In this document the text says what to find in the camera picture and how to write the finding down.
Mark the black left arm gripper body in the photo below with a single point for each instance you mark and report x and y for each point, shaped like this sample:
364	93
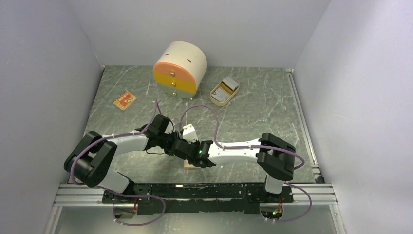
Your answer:
167	140

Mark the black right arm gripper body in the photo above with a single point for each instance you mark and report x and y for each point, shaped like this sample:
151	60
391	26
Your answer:
197	143

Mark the beige leather card holder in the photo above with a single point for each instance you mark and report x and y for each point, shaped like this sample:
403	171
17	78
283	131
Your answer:
188	166

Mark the stack of cards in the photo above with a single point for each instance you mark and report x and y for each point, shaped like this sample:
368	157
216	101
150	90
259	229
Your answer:
225	89

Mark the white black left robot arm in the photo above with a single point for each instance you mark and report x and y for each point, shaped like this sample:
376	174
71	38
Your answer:
90	161

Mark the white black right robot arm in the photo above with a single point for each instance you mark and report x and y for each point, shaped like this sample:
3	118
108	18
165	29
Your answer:
274	155

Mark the orange patterned card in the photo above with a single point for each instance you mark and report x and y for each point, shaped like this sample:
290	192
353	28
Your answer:
125	100

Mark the beige oval card tray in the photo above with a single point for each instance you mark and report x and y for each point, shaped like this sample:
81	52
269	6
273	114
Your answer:
224	92

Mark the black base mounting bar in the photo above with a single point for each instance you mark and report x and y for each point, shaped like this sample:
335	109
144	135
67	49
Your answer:
155	198

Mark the round pastel drawer cabinet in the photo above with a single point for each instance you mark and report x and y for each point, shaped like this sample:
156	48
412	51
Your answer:
180	69

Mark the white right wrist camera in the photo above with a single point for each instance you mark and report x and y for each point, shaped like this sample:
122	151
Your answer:
189	133

